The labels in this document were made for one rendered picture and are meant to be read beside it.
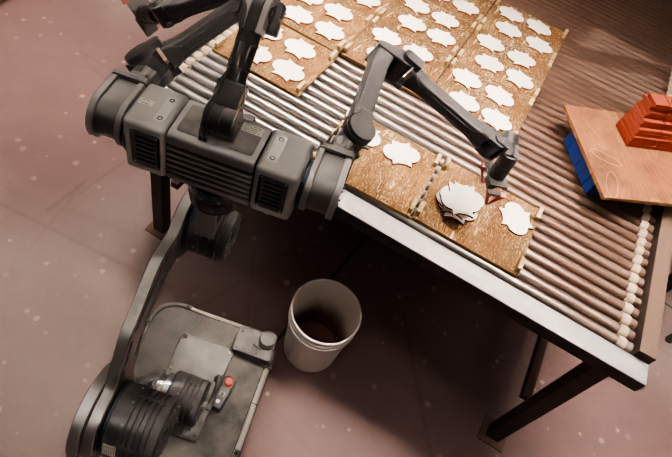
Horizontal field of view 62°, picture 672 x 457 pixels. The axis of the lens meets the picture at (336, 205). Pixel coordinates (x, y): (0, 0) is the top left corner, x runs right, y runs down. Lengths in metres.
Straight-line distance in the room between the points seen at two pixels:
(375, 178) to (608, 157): 0.97
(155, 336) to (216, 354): 0.25
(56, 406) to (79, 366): 0.17
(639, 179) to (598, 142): 0.21
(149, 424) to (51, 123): 2.23
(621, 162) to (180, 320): 1.89
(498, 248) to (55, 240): 2.00
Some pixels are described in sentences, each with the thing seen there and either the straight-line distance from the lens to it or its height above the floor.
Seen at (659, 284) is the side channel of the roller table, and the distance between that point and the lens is 2.33.
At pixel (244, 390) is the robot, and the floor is 0.24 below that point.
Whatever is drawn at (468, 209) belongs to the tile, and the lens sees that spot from 1.99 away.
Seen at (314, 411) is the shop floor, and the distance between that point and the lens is 2.57.
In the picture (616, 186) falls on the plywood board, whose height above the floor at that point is 1.04.
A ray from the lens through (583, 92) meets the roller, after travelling 2.98.
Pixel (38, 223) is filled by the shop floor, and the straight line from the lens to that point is 3.01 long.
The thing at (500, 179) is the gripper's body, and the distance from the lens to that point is 1.88.
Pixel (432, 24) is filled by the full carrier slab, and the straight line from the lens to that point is 2.90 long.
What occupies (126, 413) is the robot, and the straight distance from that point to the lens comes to 1.51.
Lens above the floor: 2.41
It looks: 51 degrees down
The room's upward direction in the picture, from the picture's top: 20 degrees clockwise
